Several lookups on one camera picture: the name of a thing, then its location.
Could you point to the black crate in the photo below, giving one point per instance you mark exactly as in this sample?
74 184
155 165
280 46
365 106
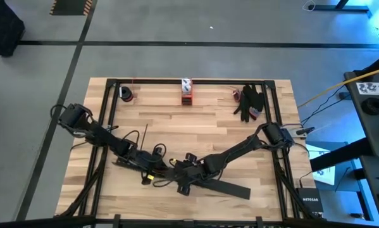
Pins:
2 28

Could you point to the black Netgear switch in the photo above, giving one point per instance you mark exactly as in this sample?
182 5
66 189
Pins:
309 201

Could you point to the black glove red cuff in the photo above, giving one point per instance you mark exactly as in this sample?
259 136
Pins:
255 95
244 111

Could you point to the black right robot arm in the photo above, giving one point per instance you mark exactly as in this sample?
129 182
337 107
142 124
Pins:
233 152

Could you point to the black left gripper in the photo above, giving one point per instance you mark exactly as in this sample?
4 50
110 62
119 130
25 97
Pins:
157 161

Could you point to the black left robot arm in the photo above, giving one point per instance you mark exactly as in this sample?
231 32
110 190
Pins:
107 141

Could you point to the black desk with white label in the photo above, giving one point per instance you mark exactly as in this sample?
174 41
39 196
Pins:
376 133

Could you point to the black desk leg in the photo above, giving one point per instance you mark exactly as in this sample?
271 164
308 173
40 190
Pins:
341 7

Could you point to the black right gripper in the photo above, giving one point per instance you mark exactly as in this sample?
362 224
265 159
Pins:
190 172

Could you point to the black duct cover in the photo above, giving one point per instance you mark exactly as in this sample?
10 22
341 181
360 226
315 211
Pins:
230 188

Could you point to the black aluminium table frame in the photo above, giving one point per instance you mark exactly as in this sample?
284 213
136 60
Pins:
160 81

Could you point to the hazard-striped floor mat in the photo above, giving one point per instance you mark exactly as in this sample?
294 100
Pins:
70 6

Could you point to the red label dispenser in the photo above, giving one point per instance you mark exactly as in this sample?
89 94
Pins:
187 99

